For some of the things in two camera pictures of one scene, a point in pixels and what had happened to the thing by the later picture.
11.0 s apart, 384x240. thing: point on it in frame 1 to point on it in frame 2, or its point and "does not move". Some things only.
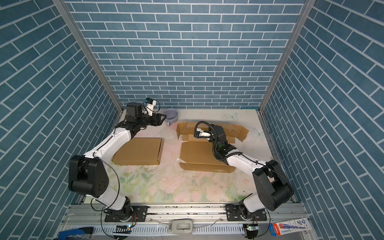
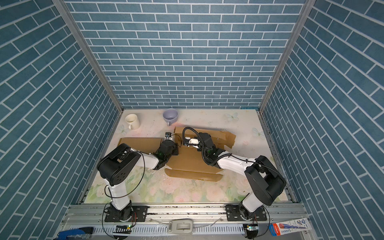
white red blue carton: (277, 229) does not move
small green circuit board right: (252, 228) does not move
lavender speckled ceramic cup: (172, 116) does not move
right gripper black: (212, 127) to (199, 135)
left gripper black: (159, 122) to (175, 148)
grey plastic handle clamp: (182, 226) does not move
